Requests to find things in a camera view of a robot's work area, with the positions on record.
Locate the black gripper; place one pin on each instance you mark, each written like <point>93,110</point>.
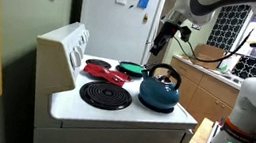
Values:
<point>166,34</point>

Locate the black frying pan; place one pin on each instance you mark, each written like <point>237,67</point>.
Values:
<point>119,69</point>

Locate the yellow bottle-shaped magnet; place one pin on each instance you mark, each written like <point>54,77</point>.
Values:
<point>145,18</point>

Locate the white refrigerator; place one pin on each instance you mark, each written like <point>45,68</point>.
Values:
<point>113,29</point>

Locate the red oven mitt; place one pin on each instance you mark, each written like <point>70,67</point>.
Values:
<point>104,73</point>

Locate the wooden kitchen cabinet counter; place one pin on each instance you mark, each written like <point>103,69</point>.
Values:
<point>205,96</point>

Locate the tall black patterned curtain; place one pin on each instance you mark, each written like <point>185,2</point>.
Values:
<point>228,25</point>

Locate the white stove knob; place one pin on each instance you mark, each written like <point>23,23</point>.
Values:
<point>75,59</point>

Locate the white electric stove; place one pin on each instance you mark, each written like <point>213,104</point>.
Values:
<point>108,136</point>

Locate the short black patterned curtain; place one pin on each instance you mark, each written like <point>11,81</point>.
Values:
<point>251,68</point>

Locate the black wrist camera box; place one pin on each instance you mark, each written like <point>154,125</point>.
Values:
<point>185,33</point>

